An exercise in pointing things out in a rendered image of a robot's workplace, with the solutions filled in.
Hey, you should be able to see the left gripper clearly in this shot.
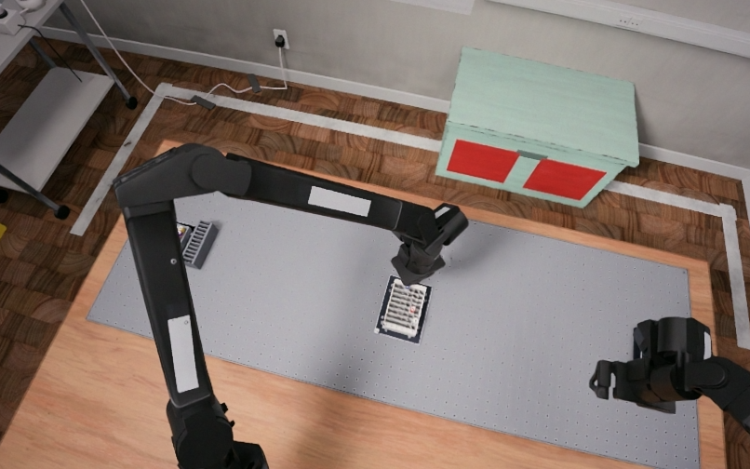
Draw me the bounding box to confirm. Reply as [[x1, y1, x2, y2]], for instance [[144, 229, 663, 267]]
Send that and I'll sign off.
[[391, 251, 446, 287]]

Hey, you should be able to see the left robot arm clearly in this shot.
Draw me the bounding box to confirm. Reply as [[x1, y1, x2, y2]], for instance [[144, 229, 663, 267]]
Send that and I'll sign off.
[[113, 142, 469, 469]]

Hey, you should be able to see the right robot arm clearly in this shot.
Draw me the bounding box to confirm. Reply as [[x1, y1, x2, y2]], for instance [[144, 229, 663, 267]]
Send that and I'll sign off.
[[626, 316, 750, 435]]

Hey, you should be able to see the white tube rack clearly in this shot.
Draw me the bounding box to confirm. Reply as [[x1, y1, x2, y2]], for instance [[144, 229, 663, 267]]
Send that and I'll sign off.
[[382, 279, 426, 337]]

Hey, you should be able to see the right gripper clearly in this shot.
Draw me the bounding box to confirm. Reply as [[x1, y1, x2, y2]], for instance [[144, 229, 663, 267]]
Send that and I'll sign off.
[[589, 360, 676, 414]]

